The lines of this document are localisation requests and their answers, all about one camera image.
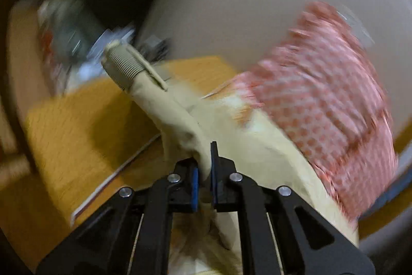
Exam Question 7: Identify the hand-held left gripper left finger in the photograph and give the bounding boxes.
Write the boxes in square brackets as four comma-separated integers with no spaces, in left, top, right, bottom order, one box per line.
[36,158,201,275]

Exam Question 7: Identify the red checkered cloth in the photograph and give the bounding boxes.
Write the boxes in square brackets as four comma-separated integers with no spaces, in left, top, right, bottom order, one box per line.
[225,1,398,221]

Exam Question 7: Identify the wooden table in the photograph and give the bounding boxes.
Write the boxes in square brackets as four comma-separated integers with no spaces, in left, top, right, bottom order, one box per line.
[24,56,240,230]

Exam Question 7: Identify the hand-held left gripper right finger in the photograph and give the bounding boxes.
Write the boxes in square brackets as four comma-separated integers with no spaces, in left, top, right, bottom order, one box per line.
[210,141,376,275]

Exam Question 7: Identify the blurred clutter pile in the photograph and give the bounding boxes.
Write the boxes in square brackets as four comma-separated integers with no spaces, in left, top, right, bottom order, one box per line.
[35,0,171,95]

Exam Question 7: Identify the beige pants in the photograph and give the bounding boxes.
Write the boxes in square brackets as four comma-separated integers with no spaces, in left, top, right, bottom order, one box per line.
[101,40,359,275]

